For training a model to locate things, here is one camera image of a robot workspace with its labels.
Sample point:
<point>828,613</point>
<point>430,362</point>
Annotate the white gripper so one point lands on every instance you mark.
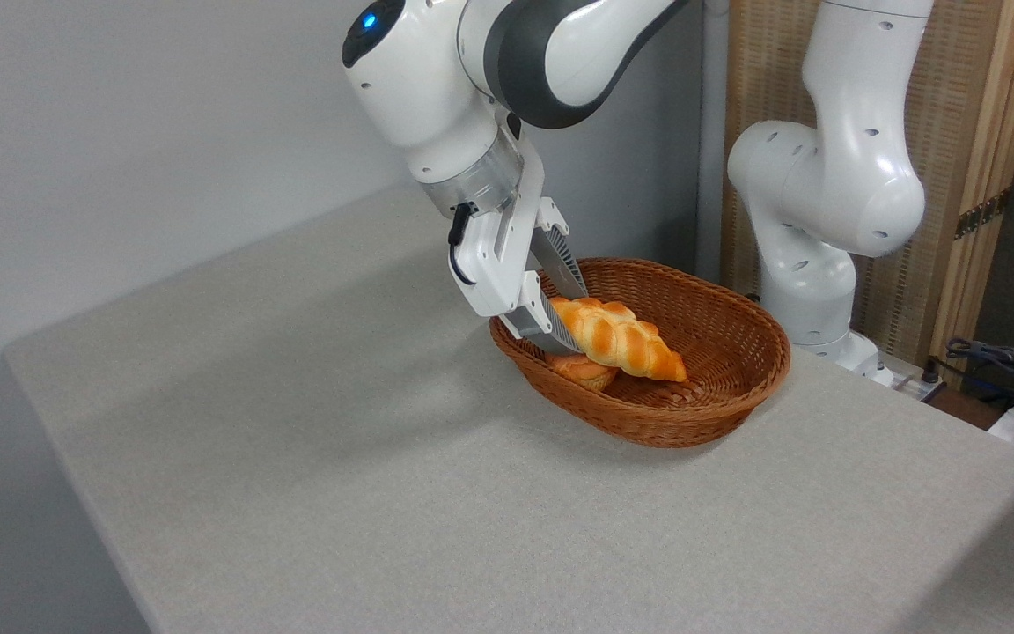
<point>494,264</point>

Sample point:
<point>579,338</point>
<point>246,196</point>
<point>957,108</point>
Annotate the braided golden bread loaf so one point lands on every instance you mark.
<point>626,343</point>

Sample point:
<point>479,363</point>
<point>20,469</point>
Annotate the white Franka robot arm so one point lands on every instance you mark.
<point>850,176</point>

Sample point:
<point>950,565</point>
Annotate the round orange bread bun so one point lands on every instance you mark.
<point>584,370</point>

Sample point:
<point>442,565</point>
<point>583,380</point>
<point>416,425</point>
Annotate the brown wicker basket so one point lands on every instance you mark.
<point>723,339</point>

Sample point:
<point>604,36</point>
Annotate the grey tablecloth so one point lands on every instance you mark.
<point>384,511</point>

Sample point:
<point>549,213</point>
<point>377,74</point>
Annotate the metal screen hinge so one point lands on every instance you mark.
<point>982,214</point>

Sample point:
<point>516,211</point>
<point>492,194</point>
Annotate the wooden folding screen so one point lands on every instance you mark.
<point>947,88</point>

